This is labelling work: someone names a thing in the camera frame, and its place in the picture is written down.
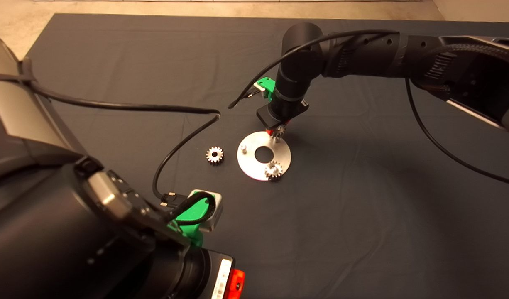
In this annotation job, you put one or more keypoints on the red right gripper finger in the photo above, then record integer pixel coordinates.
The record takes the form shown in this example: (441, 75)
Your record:
(271, 132)

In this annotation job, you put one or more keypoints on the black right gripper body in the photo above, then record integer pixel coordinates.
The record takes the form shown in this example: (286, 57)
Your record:
(283, 112)

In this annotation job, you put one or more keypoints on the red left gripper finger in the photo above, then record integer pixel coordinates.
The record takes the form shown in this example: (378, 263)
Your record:
(237, 284)

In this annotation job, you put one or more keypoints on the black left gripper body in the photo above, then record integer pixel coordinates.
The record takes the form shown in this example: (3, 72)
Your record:
(215, 276)

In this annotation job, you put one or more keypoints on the small steel planetary gear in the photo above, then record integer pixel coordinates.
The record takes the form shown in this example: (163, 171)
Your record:
(280, 131)
(274, 170)
(215, 155)

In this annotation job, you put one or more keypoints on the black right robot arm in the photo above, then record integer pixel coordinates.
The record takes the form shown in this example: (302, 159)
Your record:
(383, 52)

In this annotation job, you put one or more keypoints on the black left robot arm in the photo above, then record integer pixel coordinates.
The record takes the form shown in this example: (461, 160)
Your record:
(51, 232)

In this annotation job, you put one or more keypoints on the round metal carrier plate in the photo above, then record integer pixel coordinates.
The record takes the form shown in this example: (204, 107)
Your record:
(248, 164)

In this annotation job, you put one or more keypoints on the dark table cloth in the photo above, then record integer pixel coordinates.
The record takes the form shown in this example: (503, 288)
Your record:
(155, 41)

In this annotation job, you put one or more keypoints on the green right camera mount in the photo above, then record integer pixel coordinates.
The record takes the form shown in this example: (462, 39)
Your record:
(267, 85)

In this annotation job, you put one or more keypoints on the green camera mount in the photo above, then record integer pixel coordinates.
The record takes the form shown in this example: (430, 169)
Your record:
(192, 216)
(267, 85)

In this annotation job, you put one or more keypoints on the silver right camera box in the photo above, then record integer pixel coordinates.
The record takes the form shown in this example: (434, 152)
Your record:
(258, 87)

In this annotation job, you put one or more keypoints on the silver camera box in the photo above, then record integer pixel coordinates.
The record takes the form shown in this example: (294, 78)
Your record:
(258, 87)
(215, 216)

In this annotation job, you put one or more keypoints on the silver left camera box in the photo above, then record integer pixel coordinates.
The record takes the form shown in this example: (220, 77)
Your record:
(215, 216)

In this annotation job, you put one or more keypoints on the green left camera mount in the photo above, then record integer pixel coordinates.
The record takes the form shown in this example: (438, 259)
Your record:
(192, 216)

